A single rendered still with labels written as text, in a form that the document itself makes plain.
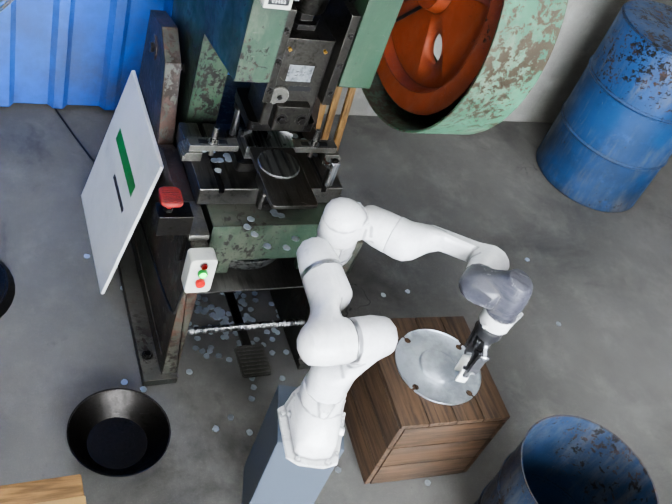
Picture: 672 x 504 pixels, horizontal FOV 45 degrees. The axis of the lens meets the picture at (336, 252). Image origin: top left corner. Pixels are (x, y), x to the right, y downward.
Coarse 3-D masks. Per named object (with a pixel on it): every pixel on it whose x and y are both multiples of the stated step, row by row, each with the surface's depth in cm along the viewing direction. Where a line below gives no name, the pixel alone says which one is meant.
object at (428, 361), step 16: (416, 336) 260; (432, 336) 262; (448, 336) 264; (400, 352) 253; (416, 352) 255; (432, 352) 256; (448, 352) 259; (400, 368) 248; (416, 368) 250; (432, 368) 251; (448, 368) 253; (416, 384) 246; (432, 384) 247; (448, 384) 249; (464, 384) 251; (480, 384) 252; (432, 400) 242; (448, 400) 245; (464, 400) 247
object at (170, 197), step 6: (162, 192) 212; (168, 192) 212; (174, 192) 213; (180, 192) 214; (162, 198) 210; (168, 198) 211; (174, 198) 211; (180, 198) 212; (162, 204) 210; (168, 204) 210; (174, 204) 210; (180, 204) 211
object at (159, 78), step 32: (160, 32) 243; (160, 64) 245; (160, 96) 246; (160, 128) 249; (192, 224) 224; (128, 256) 290; (160, 256) 257; (128, 288) 280; (160, 288) 259; (160, 320) 261; (160, 352) 260; (160, 384) 260
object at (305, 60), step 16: (320, 16) 218; (304, 32) 209; (320, 32) 212; (288, 48) 207; (304, 48) 209; (320, 48) 211; (288, 64) 211; (304, 64) 213; (320, 64) 215; (288, 80) 215; (304, 80) 217; (320, 80) 219; (256, 96) 224; (272, 96) 216; (288, 96) 218; (304, 96) 221; (256, 112) 225; (272, 112) 220; (288, 112) 219; (304, 112) 221; (272, 128) 222; (288, 128) 224
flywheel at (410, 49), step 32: (416, 0) 229; (448, 0) 213; (480, 0) 202; (416, 32) 230; (448, 32) 215; (480, 32) 202; (384, 64) 240; (416, 64) 230; (448, 64) 216; (480, 64) 197; (416, 96) 224; (448, 96) 210
